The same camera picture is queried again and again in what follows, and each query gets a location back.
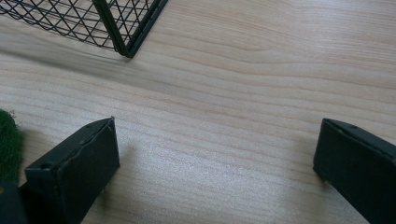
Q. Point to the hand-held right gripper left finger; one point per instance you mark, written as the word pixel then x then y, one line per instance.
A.
pixel 74 174

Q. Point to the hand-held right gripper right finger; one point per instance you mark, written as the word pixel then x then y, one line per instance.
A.
pixel 358 161

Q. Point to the green scouring pad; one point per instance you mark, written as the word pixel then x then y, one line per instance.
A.
pixel 7 146

